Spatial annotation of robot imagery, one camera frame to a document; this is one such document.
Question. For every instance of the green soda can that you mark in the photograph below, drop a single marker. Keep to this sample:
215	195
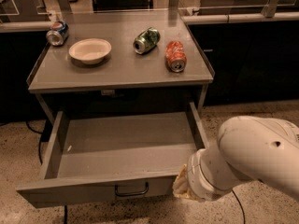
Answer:
146	41

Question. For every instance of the grey top drawer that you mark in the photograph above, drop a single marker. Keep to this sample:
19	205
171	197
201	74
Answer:
86	158

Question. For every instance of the grey counter rail right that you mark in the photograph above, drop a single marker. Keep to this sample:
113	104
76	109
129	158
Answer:
239	18

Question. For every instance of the red crushed soda can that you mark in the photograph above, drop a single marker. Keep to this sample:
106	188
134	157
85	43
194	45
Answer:
175	56

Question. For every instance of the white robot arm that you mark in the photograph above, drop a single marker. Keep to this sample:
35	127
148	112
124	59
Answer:
248	148

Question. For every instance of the black top drawer handle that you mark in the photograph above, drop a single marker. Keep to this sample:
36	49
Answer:
131	190

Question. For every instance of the white bowl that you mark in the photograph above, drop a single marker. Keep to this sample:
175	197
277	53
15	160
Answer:
90	51

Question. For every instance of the grey counter rail left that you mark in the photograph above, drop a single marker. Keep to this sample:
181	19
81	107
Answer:
10	27

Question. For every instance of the blue pepsi can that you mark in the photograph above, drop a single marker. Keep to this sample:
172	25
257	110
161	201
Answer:
58	33

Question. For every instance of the grey drawer cabinet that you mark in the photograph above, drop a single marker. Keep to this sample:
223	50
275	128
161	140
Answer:
124	83

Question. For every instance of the padded gripper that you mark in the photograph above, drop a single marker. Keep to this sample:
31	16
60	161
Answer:
193	175

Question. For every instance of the grey counter rail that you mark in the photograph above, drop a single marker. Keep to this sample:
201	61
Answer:
239	18
10	27

